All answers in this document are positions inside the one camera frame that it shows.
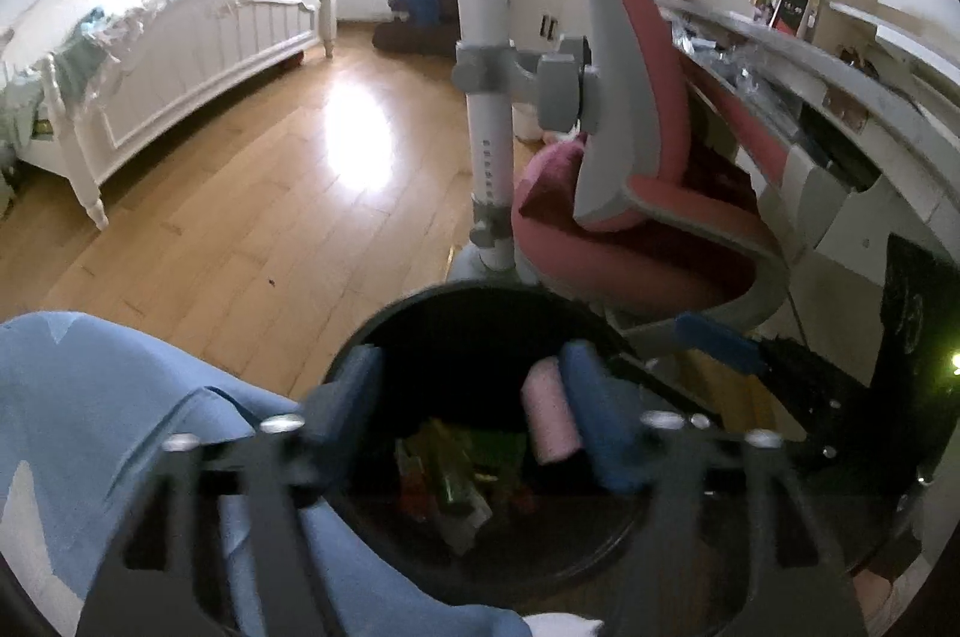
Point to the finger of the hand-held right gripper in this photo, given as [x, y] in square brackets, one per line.
[716, 343]

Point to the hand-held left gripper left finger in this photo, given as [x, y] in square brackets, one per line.
[354, 389]

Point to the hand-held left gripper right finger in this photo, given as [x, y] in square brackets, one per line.
[604, 419]

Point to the pink packet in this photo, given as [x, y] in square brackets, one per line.
[551, 419]

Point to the green packet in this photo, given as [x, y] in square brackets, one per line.
[499, 453]

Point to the black trash bin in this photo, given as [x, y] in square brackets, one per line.
[465, 344]

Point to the red orange box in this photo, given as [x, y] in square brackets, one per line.
[414, 498]

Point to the olive beige wrapper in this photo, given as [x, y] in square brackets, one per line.
[454, 487]

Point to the clear plastic wrapper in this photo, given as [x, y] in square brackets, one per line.
[465, 528]

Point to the white study desk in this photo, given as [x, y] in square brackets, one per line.
[840, 209]

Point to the white padded packet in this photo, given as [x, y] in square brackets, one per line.
[562, 628]

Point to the blue tablecloth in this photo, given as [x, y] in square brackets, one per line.
[90, 397]

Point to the clear plastic bag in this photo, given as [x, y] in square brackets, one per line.
[735, 67]

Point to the pink and grey desk chair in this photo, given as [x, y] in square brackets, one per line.
[622, 45]

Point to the dark bag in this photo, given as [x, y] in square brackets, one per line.
[412, 37]

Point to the green blanket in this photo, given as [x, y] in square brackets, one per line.
[79, 56]

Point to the white bed frame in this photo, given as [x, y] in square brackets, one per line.
[187, 52]

